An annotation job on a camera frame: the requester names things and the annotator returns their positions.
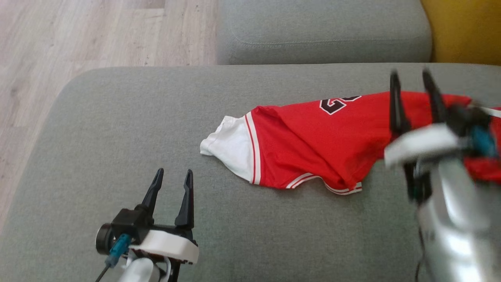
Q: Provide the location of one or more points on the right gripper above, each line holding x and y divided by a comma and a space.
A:
422, 143

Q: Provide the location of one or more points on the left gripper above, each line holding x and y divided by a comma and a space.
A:
168, 244

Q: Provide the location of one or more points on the red Bulls 23 jersey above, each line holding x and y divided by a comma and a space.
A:
313, 141

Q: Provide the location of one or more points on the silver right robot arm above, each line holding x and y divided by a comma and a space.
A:
458, 235

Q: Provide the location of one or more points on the large yellow sofa back cushion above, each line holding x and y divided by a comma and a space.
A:
465, 31

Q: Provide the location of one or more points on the large grey sofa chaise cushion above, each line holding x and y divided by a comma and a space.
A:
274, 235

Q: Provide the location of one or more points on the grey sofa back cushion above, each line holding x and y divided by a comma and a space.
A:
321, 31

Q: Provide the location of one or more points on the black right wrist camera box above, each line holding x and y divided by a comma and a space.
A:
467, 117

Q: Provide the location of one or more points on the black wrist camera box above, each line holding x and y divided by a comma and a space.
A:
467, 117
117, 225

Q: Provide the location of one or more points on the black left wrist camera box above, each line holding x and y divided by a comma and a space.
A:
117, 225

